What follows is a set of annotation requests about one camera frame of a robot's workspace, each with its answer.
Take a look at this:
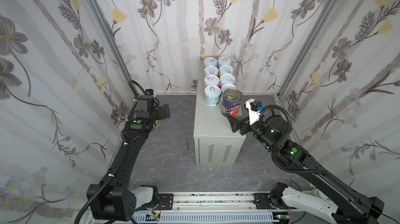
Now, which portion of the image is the pink can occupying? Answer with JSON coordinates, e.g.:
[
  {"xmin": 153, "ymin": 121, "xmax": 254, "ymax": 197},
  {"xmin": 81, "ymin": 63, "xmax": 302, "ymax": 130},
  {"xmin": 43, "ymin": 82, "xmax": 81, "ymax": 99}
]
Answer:
[
  {"xmin": 204, "ymin": 66, "xmax": 219, "ymax": 77},
  {"xmin": 219, "ymin": 74, "xmax": 236, "ymax": 88},
  {"xmin": 204, "ymin": 75, "xmax": 220, "ymax": 88}
]

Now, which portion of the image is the grey metal cabinet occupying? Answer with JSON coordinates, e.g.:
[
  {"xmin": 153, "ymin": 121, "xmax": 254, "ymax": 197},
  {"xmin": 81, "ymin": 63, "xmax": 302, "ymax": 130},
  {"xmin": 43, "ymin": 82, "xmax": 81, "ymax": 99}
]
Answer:
[{"xmin": 193, "ymin": 60, "xmax": 245, "ymax": 167}]

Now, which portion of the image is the dark tin can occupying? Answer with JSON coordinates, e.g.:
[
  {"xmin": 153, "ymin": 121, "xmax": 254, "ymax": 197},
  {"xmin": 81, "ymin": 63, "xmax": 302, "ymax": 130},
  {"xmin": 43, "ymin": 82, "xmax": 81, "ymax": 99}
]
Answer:
[{"xmin": 221, "ymin": 89, "xmax": 242, "ymax": 117}]

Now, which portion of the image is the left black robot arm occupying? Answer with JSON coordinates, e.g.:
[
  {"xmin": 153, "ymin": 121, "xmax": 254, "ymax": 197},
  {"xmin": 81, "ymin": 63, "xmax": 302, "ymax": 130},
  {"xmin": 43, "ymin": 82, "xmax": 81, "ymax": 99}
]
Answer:
[{"xmin": 75, "ymin": 80, "xmax": 170, "ymax": 224}]

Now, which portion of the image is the teal coconut can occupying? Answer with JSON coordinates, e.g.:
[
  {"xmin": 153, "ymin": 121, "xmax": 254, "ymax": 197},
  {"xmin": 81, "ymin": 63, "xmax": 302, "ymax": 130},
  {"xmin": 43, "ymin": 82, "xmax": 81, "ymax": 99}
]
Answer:
[
  {"xmin": 204, "ymin": 57, "xmax": 218, "ymax": 68},
  {"xmin": 217, "ymin": 56, "xmax": 232, "ymax": 68}
]

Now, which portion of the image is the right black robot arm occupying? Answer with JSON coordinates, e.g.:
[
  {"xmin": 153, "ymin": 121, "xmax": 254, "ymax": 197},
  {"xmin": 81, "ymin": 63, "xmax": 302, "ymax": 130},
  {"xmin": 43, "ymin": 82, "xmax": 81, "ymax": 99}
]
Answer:
[{"xmin": 227, "ymin": 100, "xmax": 384, "ymax": 224}]

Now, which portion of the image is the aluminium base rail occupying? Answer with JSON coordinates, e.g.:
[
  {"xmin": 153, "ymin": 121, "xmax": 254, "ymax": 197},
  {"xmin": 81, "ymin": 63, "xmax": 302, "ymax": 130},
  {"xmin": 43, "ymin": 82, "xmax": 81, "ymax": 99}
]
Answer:
[{"xmin": 79, "ymin": 167, "xmax": 348, "ymax": 224}]

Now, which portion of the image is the yellow label can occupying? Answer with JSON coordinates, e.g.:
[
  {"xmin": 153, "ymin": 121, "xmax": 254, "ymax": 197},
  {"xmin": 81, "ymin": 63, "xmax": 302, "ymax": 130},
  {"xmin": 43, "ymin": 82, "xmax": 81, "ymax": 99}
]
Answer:
[{"xmin": 219, "ymin": 65, "xmax": 234, "ymax": 77}]

